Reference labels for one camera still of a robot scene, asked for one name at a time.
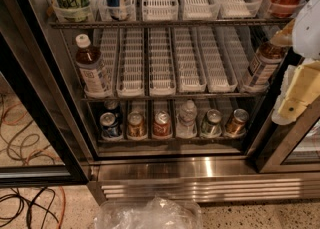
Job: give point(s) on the middle wire shelf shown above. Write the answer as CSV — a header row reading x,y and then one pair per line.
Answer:
x,y
178,96

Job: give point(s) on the tea bottle white cap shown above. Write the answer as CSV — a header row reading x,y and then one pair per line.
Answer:
x,y
262,66
92,68

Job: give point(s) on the blue pepsi can rear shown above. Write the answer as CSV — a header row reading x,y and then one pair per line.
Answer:
x,y
114,107

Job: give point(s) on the blue pepsi can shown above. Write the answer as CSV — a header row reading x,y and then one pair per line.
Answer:
x,y
114,107
110,126

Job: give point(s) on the right tea bottle white cap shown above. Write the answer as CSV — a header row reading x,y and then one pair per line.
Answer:
x,y
262,66

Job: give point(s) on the wire shelf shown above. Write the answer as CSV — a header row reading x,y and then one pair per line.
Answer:
x,y
170,24
178,96

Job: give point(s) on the clear water bottle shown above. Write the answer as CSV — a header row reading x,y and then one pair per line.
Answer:
x,y
186,120

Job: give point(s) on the left tea bottle white cap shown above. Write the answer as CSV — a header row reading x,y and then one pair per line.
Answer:
x,y
92,68

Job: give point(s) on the blue pepsi can front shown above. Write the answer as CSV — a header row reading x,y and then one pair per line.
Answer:
x,y
110,126

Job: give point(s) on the right glass fridge door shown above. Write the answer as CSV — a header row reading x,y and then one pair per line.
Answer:
x,y
284,148

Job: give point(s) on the left glass fridge door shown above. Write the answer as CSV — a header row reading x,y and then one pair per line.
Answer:
x,y
43,137

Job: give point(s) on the top wire shelf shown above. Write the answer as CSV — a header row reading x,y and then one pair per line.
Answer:
x,y
170,24

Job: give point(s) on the brown gold soda can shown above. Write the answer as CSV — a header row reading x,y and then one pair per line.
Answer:
x,y
136,125

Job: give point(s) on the glass fridge door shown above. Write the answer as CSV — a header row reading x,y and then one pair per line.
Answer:
x,y
43,137
284,148

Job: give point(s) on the clear plastic bin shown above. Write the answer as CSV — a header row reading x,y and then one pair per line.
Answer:
x,y
156,213

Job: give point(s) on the orange gold soda can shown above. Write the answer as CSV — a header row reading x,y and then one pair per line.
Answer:
x,y
236,124

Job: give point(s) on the red soda can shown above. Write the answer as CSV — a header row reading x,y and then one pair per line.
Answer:
x,y
162,124

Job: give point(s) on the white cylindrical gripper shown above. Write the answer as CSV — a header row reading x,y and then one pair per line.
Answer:
x,y
308,28

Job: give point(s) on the stainless steel fridge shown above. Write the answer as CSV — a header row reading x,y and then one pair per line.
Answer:
x,y
168,61

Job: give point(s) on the green soda can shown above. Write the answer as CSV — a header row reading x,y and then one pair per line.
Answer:
x,y
211,124

